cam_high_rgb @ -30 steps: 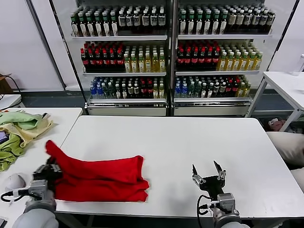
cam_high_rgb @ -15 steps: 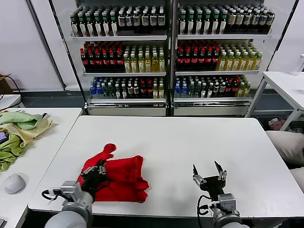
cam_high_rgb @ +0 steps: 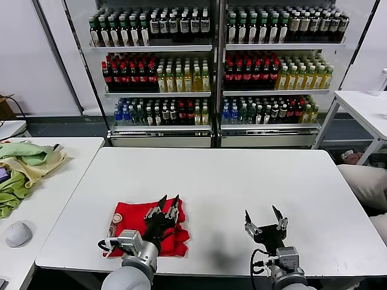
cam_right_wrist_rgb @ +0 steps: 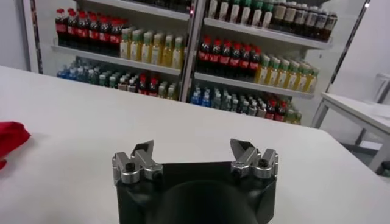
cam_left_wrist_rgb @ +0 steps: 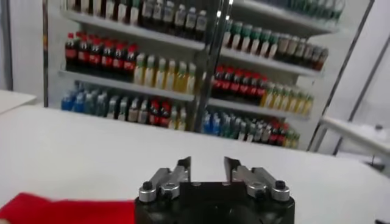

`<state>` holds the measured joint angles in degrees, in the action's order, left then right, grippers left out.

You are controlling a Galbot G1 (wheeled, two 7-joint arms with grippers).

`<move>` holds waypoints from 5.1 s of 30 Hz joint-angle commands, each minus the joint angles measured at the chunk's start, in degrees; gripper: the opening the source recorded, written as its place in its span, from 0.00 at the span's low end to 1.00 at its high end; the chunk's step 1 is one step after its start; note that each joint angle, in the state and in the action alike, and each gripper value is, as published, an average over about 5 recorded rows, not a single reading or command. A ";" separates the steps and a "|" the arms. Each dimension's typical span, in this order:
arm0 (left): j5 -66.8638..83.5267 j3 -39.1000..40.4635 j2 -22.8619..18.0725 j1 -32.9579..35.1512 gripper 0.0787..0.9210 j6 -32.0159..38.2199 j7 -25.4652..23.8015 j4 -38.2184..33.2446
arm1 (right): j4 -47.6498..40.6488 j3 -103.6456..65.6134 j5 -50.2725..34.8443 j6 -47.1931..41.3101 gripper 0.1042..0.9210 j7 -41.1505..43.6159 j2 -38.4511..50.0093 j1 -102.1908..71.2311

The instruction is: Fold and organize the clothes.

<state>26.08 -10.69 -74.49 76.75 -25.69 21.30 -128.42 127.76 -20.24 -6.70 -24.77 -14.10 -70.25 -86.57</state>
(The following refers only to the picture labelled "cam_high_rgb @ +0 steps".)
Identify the yellow juice bottle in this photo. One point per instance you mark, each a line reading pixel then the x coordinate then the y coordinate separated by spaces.
pixel 327 78
pixel 315 114
pixel 206 80
pixel 317 79
pixel 197 81
pixel 309 79
pixel 307 114
pixel 292 79
pixel 198 117
pixel 283 79
pixel 170 81
pixel 180 81
pixel 300 79
pixel 205 117
pixel 188 81
pixel 162 81

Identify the beige label dark bottle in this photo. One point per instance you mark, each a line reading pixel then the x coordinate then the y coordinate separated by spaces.
pixel 173 116
pixel 344 27
pixel 305 27
pixel 165 116
pixel 315 27
pixel 325 27
pixel 283 113
pixel 275 113
pixel 334 27
pixel 295 27

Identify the cream garment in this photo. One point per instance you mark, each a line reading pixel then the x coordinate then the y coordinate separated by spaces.
pixel 42 170

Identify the white label dark bottle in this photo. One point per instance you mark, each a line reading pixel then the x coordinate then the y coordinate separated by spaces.
pixel 155 27
pixel 206 25
pixel 174 26
pixel 195 26
pixel 185 26
pixel 164 27

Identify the white side table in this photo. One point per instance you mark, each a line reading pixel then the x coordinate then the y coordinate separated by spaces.
pixel 359 102

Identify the drinks display shelf unit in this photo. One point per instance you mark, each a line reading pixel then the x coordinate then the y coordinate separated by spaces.
pixel 284 47
pixel 157 48

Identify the beige cushion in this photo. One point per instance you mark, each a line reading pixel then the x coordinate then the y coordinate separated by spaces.
pixel 379 225
pixel 366 184

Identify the black flat device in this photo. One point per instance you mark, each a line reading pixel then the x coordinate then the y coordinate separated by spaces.
pixel 2 283

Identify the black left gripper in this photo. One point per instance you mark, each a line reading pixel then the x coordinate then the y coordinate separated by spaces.
pixel 160 226

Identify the light green garment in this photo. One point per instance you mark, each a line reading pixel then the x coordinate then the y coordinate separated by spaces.
pixel 27 152

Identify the red cap cola bottle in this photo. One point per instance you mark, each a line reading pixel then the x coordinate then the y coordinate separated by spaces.
pixel 291 112
pixel 274 75
pixel 182 115
pixel 144 77
pixel 135 77
pixel 239 75
pixel 126 77
pixel 108 77
pixel 152 77
pixel 256 75
pixel 299 112
pixel 117 77
pixel 248 75
pixel 265 75
pixel 190 115
pixel 229 75

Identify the pinkish clothes pile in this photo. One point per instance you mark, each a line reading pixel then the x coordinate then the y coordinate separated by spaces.
pixel 352 157

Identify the grey metal frame pole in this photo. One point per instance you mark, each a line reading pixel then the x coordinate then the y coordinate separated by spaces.
pixel 57 57

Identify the brown cardboard box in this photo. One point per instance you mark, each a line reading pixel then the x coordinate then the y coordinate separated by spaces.
pixel 5 107

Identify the dark green bag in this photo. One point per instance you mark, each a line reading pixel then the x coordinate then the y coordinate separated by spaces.
pixel 378 160

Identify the green tinted water bottle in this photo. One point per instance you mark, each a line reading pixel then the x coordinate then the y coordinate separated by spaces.
pixel 142 116
pixel 134 116
pixel 251 114
pixel 243 114

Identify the purple patterned item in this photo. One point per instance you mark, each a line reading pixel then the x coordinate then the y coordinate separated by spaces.
pixel 3 174

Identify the blue water bottle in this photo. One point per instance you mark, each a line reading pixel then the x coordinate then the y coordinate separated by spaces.
pixel 226 114
pixel 127 116
pixel 235 114
pixel 118 116

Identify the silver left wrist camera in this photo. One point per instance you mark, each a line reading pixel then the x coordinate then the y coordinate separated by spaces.
pixel 130 241

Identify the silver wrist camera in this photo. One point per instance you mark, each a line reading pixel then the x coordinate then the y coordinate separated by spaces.
pixel 130 241
pixel 288 257

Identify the green cap tea bottle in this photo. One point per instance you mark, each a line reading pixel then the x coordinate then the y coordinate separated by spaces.
pixel 105 31
pixel 274 30
pixel 125 31
pixel 264 30
pixel 253 30
pixel 115 31
pixel 135 31
pixel 145 31
pixel 232 30
pixel 242 30
pixel 284 30
pixel 94 31

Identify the grey rounded mouse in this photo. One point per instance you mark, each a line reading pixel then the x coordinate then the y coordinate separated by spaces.
pixel 18 234

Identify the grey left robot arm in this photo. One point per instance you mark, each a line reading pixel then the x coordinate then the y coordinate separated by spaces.
pixel 133 272

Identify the olive green towel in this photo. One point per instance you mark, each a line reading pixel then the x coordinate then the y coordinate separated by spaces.
pixel 12 193

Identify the white cap dark bottle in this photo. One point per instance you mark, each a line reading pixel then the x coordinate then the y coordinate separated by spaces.
pixel 158 117
pixel 150 117
pixel 267 115
pixel 259 115

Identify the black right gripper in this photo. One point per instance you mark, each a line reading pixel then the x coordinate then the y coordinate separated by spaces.
pixel 270 237

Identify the red shirt with print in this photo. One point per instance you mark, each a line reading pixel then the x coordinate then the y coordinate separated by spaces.
pixel 127 208

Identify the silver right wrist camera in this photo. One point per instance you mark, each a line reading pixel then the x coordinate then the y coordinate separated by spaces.
pixel 288 257

